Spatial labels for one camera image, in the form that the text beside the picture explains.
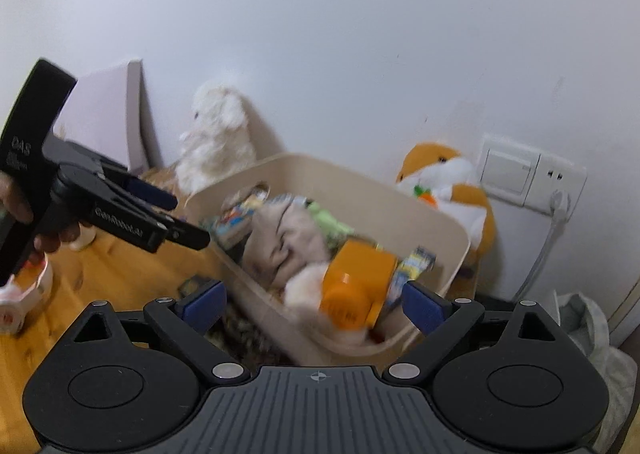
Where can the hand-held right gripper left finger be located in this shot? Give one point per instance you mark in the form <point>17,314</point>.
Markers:
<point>205,304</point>

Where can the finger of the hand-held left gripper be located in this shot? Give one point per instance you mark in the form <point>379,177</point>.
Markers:
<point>150,194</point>
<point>187,234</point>

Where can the green edged snack bag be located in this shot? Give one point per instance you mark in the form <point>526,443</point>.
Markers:
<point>235,221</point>

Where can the white round toy red marks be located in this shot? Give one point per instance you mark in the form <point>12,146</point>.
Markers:
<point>25,304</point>

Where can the person's left hand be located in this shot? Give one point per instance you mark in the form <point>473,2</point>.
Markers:
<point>15,201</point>

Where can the white plastic bag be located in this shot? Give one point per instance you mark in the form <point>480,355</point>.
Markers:
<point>590,329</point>

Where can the dark brown furry cloth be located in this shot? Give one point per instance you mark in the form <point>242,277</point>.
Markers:
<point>250,334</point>

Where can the white wall switch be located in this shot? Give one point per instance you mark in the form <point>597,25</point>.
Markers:
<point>507,171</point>

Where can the white wall socket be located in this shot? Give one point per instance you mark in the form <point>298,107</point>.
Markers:
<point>562,181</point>

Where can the white plush rabbit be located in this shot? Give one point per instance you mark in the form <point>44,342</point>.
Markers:
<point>220,134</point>

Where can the white flat box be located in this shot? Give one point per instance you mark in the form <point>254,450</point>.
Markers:
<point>105,109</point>

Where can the small dark packet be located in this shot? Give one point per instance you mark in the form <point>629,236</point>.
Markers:
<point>192,285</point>

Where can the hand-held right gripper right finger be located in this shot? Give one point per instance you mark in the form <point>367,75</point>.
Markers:
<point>422,309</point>

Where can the small white object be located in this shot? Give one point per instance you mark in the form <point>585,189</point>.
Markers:
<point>82,239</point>

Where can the striped snack packet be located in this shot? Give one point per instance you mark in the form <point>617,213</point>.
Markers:
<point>417,261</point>

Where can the orange hamster plush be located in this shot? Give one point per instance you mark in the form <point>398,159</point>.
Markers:
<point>440,159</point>

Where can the green packet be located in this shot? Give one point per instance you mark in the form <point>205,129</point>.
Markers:
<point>327,221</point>

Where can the orange cup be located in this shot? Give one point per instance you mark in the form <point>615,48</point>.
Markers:
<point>357,279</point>

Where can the beige plastic container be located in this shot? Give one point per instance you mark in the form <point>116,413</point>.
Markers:
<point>325,176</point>

